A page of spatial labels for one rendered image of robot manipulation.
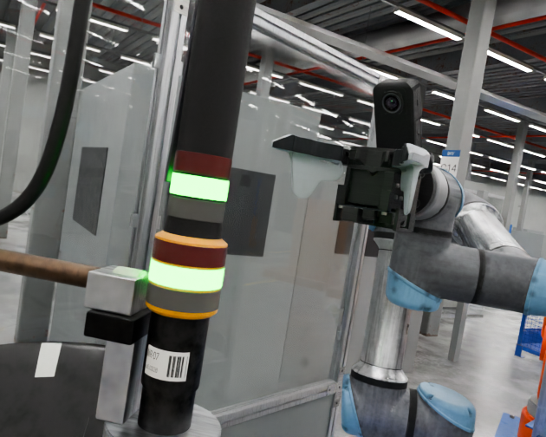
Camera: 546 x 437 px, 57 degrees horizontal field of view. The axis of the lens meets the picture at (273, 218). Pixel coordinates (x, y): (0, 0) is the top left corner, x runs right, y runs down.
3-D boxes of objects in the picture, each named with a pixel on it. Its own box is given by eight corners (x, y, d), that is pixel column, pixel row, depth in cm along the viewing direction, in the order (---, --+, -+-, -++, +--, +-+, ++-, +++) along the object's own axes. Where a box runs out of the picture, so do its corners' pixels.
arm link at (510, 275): (488, 241, 110) (557, 344, 64) (436, 233, 112) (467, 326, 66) (500, 190, 107) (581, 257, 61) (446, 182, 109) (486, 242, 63)
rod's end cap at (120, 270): (107, 267, 30) (139, 273, 29) (122, 264, 32) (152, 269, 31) (103, 300, 30) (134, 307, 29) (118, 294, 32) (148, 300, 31)
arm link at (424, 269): (471, 322, 64) (485, 238, 64) (382, 305, 66) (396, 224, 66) (460, 310, 72) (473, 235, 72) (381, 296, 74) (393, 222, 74)
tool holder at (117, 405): (44, 449, 28) (68, 276, 27) (105, 400, 35) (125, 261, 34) (199, 487, 27) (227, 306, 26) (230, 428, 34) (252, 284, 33)
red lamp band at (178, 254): (139, 258, 28) (142, 237, 28) (166, 251, 32) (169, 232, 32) (214, 271, 27) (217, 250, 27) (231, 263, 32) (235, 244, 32)
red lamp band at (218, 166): (164, 169, 28) (167, 147, 28) (183, 172, 32) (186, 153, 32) (221, 178, 28) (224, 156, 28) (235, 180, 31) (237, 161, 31)
